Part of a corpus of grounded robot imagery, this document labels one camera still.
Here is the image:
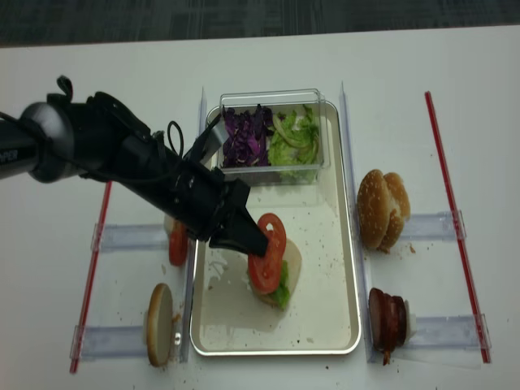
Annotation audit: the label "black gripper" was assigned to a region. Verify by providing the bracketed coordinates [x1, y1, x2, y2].
[117, 135, 268, 257]

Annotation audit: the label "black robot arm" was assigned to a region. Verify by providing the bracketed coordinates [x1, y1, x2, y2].
[1, 92, 268, 256]

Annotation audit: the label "lettuce leaf on bun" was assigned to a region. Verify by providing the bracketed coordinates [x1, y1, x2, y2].
[249, 260, 291, 310]

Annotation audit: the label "green lettuce in container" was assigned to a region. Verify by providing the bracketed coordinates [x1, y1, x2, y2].
[267, 105, 319, 167]

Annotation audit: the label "dark meat patty front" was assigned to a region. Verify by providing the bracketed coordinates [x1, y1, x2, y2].
[369, 288, 389, 352]

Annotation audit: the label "dark meat patty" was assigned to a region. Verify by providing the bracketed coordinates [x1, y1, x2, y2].
[369, 288, 389, 352]
[386, 296, 407, 351]

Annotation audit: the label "dark meat patty rear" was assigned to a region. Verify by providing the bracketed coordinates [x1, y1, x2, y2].
[386, 296, 407, 351]

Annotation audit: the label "bottom bun slice on tray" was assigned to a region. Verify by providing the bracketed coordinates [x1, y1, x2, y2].
[248, 237, 304, 312]

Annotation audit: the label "purple cabbage shreds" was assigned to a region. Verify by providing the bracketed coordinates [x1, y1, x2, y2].
[222, 105, 273, 168]

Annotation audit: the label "clear plastic salad container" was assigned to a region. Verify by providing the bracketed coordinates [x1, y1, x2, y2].
[216, 89, 328, 186]

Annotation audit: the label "upright bun half left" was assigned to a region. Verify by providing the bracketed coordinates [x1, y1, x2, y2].
[146, 283, 173, 367]

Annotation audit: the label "left upper clear crossbar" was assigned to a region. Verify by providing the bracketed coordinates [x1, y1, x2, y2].
[91, 223, 168, 253]

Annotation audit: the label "clear crossbar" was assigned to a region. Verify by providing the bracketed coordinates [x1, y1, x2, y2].
[405, 314, 492, 350]
[400, 210, 466, 241]
[70, 326, 147, 360]
[91, 223, 168, 253]

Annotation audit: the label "right long clear divider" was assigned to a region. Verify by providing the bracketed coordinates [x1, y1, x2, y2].
[339, 82, 377, 363]

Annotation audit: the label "sesame bun front right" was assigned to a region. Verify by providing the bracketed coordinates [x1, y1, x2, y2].
[357, 169, 391, 249]

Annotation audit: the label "sesame bun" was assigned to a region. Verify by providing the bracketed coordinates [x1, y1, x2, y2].
[380, 172, 411, 252]
[357, 169, 391, 249]

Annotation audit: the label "left red strip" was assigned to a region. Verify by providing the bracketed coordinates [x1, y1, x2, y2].
[69, 182, 112, 375]

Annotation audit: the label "red strip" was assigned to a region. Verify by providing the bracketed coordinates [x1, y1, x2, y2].
[424, 91, 492, 364]
[69, 182, 112, 375]

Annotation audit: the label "left lower clear crossbar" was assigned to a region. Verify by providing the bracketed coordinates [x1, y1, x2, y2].
[70, 326, 147, 360]

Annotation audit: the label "sesame bun rear right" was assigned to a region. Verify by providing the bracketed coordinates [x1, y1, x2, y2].
[380, 172, 411, 252]

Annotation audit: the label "white patty stand block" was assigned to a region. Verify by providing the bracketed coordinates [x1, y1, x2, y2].
[405, 300, 417, 344]

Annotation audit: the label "right upper clear crossbar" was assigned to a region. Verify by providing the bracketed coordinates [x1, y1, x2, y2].
[400, 210, 466, 241]

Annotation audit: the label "right lower clear crossbar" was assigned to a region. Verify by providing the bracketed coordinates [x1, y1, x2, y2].
[405, 314, 492, 350]

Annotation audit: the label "right red strip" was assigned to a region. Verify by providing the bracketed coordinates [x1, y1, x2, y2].
[424, 91, 492, 364]

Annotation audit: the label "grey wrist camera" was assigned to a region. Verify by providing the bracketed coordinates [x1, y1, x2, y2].
[197, 123, 228, 165]

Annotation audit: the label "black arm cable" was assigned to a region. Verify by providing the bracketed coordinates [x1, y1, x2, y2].
[154, 120, 184, 163]

